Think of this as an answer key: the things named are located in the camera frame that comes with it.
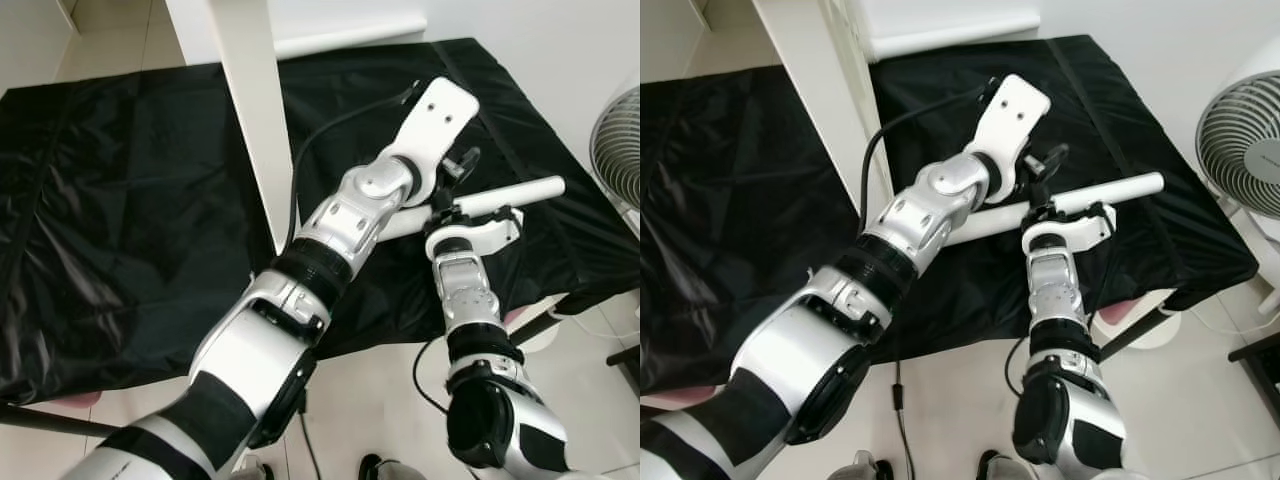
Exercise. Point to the white round stand base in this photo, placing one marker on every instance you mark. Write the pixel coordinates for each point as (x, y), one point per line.
(545, 335)
(1140, 335)

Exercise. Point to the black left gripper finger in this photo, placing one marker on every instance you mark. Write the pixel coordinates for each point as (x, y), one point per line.
(1052, 158)
(466, 162)

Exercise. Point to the grey left robot leg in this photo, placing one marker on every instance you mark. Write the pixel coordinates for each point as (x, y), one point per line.
(875, 467)
(248, 468)

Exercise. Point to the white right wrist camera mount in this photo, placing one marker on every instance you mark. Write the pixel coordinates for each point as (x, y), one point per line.
(480, 238)
(1070, 233)

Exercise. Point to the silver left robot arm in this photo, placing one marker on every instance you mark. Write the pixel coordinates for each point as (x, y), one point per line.
(920, 220)
(340, 220)

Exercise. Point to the grey robot leg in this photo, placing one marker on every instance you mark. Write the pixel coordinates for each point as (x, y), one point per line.
(248, 468)
(390, 468)
(1005, 467)
(875, 467)

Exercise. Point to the black low shelf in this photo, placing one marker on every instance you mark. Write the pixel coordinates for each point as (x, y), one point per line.
(1255, 360)
(625, 365)

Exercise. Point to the white round fan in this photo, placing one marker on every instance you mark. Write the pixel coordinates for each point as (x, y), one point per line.
(620, 150)
(1240, 150)

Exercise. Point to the black metal table leg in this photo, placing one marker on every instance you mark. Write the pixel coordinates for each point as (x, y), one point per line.
(1135, 335)
(60, 420)
(540, 327)

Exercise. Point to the white plastic table top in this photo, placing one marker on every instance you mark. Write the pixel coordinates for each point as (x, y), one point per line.
(820, 90)
(250, 120)

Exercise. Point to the black table cloth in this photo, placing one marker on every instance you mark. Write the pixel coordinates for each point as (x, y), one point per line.
(130, 220)
(740, 220)

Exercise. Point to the white grey floor appliance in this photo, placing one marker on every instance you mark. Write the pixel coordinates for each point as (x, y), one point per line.
(1265, 260)

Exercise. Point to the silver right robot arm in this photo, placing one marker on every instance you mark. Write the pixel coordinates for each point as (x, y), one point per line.
(1055, 290)
(465, 290)

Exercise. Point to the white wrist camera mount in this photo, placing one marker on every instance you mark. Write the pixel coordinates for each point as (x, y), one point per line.
(1020, 110)
(1070, 233)
(440, 115)
(480, 238)

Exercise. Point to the grey right robot leg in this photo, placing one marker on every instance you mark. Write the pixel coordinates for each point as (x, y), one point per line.
(390, 468)
(1005, 467)

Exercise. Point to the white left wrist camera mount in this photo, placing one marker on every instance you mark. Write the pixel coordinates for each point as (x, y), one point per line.
(440, 115)
(1020, 110)

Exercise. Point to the white plastic table leg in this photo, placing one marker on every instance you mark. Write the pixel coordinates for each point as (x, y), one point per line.
(1120, 190)
(950, 38)
(350, 38)
(525, 191)

